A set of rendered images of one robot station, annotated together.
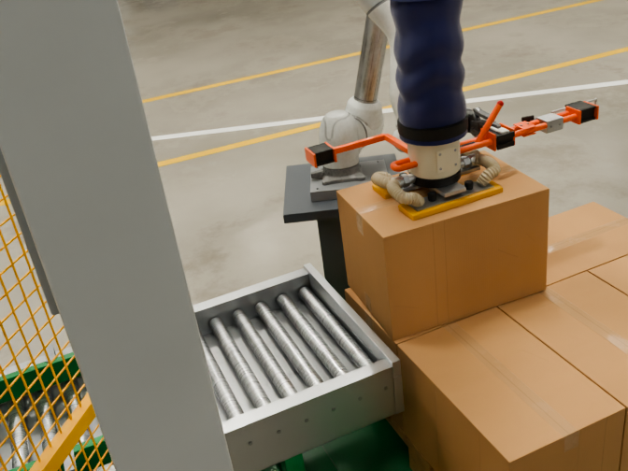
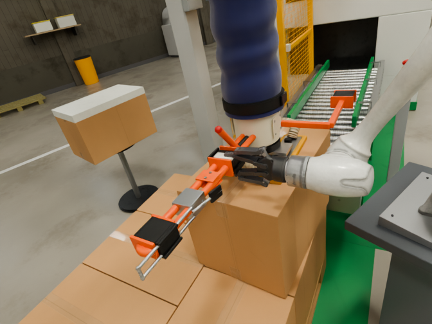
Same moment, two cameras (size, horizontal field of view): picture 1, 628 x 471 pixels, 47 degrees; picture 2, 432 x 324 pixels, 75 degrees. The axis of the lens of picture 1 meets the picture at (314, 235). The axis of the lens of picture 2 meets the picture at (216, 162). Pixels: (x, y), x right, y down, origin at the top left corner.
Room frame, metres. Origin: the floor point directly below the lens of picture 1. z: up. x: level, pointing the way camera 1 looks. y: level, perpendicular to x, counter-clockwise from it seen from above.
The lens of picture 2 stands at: (2.89, -1.15, 1.54)
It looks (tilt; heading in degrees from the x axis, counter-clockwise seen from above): 30 degrees down; 145
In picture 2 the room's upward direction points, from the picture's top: 12 degrees counter-clockwise
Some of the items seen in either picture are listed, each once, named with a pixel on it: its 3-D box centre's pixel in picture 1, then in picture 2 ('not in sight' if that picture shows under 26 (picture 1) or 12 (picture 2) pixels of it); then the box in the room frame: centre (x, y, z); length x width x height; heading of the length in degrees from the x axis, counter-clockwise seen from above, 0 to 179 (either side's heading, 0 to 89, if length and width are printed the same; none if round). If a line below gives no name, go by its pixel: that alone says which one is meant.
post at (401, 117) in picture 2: not in sight; (396, 147); (2.33, 0.64, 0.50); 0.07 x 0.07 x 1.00; 20
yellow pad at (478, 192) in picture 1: (450, 193); not in sight; (2.09, -0.46, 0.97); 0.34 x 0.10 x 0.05; 109
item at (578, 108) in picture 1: (581, 112); (155, 235); (2.37, -1.00, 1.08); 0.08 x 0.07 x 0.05; 109
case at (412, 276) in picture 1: (441, 239); (264, 196); (2.19, -0.44, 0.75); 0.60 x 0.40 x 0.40; 106
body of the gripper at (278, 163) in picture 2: (473, 123); (272, 168); (2.41, -0.62, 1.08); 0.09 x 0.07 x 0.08; 20
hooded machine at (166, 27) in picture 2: not in sight; (177, 31); (-5.77, 4.51, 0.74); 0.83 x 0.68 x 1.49; 86
